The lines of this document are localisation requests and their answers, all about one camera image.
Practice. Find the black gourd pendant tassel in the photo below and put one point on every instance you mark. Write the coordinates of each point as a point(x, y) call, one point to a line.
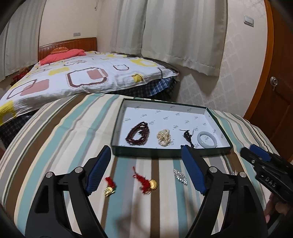
point(188, 137)

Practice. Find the left window curtain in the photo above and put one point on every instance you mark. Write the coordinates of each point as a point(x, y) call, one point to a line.
point(20, 38)

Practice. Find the right white curtain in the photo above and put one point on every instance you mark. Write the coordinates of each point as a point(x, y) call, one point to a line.
point(186, 33)

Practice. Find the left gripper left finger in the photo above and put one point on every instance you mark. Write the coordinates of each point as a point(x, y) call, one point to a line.
point(48, 216)

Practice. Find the bed with patterned quilt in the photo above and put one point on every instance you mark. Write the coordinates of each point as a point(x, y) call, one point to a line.
point(87, 72)

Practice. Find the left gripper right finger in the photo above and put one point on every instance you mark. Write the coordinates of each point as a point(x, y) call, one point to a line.
point(244, 213)

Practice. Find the wall light switch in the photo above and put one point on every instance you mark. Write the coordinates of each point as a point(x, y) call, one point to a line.
point(248, 21)

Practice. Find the centre white curtain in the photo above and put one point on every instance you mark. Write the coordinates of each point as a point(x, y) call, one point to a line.
point(128, 28)

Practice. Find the wooden door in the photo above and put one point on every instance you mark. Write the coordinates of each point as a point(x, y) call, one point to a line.
point(270, 110)

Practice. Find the right hand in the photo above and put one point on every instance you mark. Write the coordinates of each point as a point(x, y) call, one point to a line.
point(274, 204)

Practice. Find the white curtain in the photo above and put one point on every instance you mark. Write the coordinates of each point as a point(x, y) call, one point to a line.
point(186, 33)
point(128, 28)

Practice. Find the pearl flower brooch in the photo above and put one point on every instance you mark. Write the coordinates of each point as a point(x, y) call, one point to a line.
point(235, 173)

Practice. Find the wall power outlet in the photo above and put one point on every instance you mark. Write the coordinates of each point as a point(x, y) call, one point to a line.
point(77, 34)

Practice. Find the white jade bangle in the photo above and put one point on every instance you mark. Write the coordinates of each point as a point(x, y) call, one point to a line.
point(206, 140)

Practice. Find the green jewelry tray box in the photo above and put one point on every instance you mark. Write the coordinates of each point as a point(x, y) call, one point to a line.
point(151, 129)

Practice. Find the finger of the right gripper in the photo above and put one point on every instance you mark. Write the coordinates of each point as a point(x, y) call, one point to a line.
point(264, 155)
point(251, 157)

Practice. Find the red knot gold ingot charm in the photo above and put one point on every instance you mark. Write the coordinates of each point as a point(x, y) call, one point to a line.
point(146, 185)

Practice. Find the door lock knob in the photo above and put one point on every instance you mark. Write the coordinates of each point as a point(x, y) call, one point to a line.
point(274, 82)

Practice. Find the pink pillow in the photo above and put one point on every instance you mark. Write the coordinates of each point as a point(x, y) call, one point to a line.
point(62, 56)

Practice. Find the wooden headboard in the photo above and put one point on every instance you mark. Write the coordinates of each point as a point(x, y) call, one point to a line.
point(87, 44)

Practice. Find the striped tablecloth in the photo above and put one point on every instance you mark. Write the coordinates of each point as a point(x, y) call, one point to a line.
point(66, 133)

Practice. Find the silver rhinestone brooch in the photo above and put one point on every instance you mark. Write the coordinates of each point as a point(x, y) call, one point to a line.
point(180, 176)

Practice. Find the orange cushion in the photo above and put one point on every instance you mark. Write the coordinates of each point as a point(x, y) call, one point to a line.
point(59, 50)

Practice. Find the small red gold charm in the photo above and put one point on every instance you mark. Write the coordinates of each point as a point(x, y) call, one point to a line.
point(111, 187)

